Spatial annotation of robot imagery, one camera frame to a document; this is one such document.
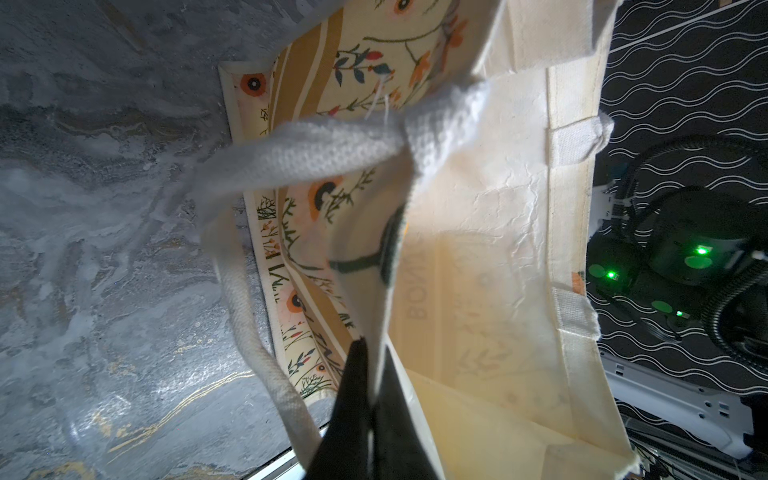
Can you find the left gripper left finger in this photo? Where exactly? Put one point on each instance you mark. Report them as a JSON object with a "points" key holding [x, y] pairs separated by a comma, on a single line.
{"points": [[344, 450]]}

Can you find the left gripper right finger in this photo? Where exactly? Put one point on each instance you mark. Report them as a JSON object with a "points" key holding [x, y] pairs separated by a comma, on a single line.
{"points": [[397, 451]]}

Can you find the floral canvas grocery bag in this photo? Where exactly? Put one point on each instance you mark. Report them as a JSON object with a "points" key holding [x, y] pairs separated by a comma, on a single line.
{"points": [[418, 174]]}

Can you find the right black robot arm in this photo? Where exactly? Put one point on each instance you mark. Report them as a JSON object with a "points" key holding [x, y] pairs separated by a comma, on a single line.
{"points": [[697, 257]]}

